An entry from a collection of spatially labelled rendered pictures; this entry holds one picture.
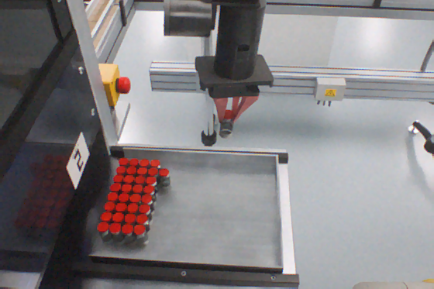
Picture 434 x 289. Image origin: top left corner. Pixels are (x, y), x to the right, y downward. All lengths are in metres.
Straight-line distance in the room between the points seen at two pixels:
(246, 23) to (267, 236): 0.44
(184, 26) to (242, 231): 0.44
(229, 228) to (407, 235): 1.30
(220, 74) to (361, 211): 1.52
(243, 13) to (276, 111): 1.88
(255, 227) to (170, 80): 1.08
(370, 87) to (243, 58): 1.34
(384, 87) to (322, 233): 0.70
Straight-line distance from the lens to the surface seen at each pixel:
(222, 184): 0.84
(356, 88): 1.82
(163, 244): 0.77
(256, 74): 0.55
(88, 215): 0.84
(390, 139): 2.35
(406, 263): 1.90
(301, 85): 1.75
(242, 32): 0.49
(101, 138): 0.89
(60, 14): 0.69
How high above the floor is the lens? 1.55
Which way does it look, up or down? 43 degrees down
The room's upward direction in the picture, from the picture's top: straight up
